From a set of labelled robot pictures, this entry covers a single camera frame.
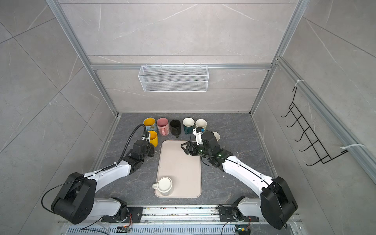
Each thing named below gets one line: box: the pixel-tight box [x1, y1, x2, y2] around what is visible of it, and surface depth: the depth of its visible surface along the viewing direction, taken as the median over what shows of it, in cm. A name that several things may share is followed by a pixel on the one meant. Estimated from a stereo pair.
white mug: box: [151, 176, 173, 196], surface depth 78 cm
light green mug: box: [194, 118, 208, 131], surface depth 103 cm
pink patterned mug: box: [156, 117, 170, 137], surface depth 102 cm
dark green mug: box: [182, 117, 195, 135], surface depth 103 cm
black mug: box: [169, 118, 182, 139], surface depth 103 cm
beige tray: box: [154, 140, 202, 199], surface depth 88 cm
